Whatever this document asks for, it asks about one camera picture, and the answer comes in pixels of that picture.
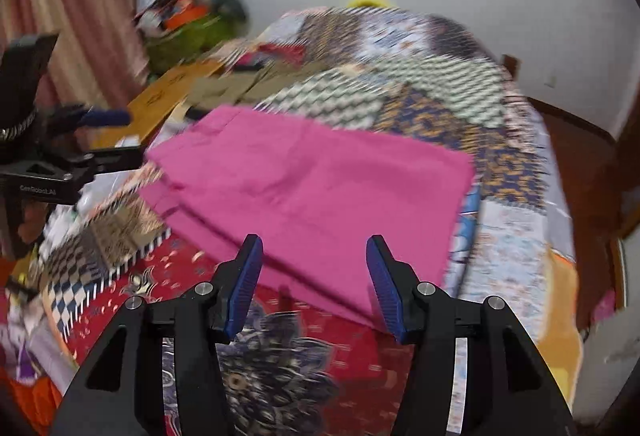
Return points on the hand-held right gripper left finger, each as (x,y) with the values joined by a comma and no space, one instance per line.
(245,281)

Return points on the flat cardboard piece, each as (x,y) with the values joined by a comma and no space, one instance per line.
(170,96)

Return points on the patchwork printed blanket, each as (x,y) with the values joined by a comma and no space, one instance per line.
(390,126)

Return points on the pink striped curtain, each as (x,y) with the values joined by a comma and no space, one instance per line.
(75,11)

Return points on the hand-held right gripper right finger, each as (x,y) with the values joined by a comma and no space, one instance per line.
(385,283)

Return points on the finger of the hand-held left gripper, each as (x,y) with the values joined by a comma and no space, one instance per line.
(112,160)
(95,116)

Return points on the brown wooden furniture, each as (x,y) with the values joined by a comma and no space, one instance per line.
(580,156)

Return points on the pink pants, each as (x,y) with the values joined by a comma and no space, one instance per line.
(310,196)

